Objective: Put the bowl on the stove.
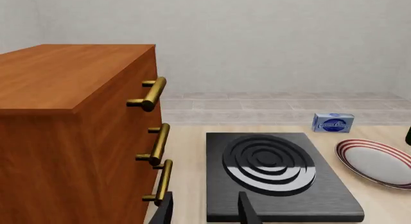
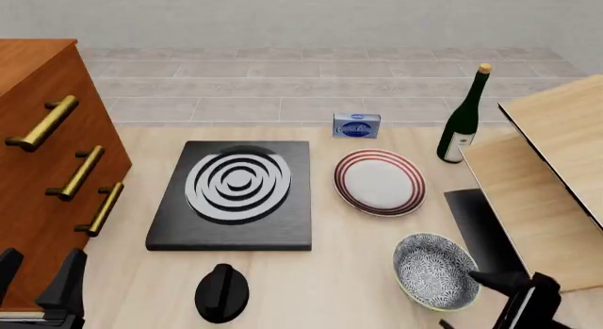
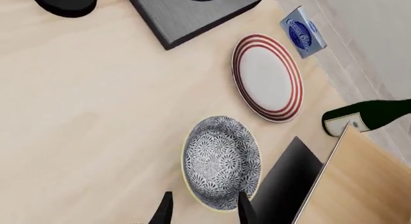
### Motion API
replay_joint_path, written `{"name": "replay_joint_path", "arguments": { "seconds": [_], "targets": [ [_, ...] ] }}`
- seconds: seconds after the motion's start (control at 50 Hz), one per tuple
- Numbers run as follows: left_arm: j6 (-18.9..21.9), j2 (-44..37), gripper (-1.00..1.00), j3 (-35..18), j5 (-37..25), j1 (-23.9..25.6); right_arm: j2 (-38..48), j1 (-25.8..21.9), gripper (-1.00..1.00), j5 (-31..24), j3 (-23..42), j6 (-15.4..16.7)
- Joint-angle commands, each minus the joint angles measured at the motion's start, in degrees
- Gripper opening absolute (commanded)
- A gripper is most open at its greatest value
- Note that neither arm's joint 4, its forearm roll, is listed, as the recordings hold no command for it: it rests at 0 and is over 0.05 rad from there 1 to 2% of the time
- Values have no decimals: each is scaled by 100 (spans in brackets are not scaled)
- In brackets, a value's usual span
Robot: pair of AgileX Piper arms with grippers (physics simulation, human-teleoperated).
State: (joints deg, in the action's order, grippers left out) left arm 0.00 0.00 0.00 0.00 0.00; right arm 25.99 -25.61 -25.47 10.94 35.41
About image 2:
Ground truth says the round black stove knob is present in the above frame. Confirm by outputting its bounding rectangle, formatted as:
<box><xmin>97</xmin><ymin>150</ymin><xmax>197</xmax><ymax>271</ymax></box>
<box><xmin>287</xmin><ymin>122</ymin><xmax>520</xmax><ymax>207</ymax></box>
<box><xmin>194</xmin><ymin>263</ymin><xmax>251</xmax><ymax>324</ymax></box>

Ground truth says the wooden cabinet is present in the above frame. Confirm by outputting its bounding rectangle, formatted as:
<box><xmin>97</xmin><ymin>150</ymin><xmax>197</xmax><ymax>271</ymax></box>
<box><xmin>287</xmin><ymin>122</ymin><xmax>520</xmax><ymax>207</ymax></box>
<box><xmin>0</xmin><ymin>38</ymin><xmax>134</xmax><ymax>321</ymax></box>

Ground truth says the dark green wine bottle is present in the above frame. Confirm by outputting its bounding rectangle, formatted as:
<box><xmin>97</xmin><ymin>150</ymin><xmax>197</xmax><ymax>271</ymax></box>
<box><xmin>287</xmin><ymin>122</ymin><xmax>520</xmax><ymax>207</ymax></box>
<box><xmin>436</xmin><ymin>62</ymin><xmax>495</xmax><ymax>165</ymax></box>

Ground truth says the small blue printed box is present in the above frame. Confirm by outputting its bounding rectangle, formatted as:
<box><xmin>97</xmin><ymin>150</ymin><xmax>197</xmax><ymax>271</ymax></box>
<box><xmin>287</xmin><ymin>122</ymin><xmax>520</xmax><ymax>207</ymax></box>
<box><xmin>332</xmin><ymin>112</ymin><xmax>382</xmax><ymax>140</ymax></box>

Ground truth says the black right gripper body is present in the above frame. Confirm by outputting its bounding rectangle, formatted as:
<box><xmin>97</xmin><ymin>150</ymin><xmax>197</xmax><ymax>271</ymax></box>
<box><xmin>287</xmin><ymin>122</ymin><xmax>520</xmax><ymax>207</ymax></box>
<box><xmin>492</xmin><ymin>271</ymin><xmax>562</xmax><ymax>329</ymax></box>

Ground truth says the brass drawer handle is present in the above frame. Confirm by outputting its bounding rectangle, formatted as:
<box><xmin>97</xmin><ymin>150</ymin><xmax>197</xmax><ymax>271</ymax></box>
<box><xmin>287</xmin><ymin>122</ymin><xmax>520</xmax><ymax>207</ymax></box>
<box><xmin>73</xmin><ymin>182</ymin><xmax>126</xmax><ymax>239</ymax></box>
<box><xmin>44</xmin><ymin>144</ymin><xmax>106</xmax><ymax>204</ymax></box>
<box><xmin>4</xmin><ymin>94</ymin><xmax>81</xmax><ymax>154</ymax></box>

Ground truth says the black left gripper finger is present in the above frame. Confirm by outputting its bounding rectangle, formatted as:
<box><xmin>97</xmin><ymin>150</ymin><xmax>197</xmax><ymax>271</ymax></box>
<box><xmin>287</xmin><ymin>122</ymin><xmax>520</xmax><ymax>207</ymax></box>
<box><xmin>0</xmin><ymin>247</ymin><xmax>25</xmax><ymax>304</ymax></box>
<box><xmin>35</xmin><ymin>248</ymin><xmax>89</xmax><ymax>321</ymax></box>

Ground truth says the pale wooden open box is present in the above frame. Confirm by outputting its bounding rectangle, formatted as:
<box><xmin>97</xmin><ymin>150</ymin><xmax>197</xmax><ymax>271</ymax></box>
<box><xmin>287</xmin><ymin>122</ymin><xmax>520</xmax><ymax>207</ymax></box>
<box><xmin>444</xmin><ymin>74</ymin><xmax>603</xmax><ymax>294</ymax></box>

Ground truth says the blue patterned bowl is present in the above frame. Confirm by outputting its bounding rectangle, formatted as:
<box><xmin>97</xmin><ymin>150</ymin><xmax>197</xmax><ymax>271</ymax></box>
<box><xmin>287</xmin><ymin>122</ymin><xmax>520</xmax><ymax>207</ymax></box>
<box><xmin>392</xmin><ymin>232</ymin><xmax>483</xmax><ymax>314</ymax></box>

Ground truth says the flat black stove plate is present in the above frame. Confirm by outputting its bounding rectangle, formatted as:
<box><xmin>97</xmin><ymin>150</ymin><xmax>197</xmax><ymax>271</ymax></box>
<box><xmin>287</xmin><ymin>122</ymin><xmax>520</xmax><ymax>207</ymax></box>
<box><xmin>144</xmin><ymin>140</ymin><xmax>314</xmax><ymax>253</ymax></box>

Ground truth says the white plate with red rings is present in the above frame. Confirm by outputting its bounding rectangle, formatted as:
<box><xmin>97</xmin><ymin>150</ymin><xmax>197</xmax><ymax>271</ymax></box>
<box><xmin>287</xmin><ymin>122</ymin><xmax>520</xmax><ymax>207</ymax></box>
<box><xmin>333</xmin><ymin>148</ymin><xmax>428</xmax><ymax>219</ymax></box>

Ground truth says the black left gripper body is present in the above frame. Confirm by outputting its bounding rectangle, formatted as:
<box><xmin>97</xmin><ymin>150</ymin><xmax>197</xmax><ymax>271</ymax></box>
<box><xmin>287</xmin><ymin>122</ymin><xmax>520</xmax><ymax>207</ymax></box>
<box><xmin>0</xmin><ymin>308</ymin><xmax>87</xmax><ymax>329</ymax></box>

